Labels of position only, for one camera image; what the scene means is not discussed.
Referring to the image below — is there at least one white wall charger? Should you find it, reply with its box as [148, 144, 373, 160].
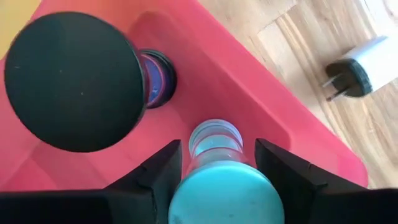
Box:
[322, 34, 398, 102]

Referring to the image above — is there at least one black-capped purple hourglass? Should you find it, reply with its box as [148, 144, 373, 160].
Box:
[3, 11, 178, 153]

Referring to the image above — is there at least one red translucent plastic bin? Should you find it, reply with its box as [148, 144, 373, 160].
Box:
[0, 0, 369, 191]

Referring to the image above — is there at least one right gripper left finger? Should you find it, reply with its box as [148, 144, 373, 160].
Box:
[105, 139, 183, 224]

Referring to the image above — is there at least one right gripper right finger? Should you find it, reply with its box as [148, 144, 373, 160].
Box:
[254, 138, 374, 224]

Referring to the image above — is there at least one teal-capped sand hourglass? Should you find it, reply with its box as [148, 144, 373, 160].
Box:
[167, 119, 285, 224]

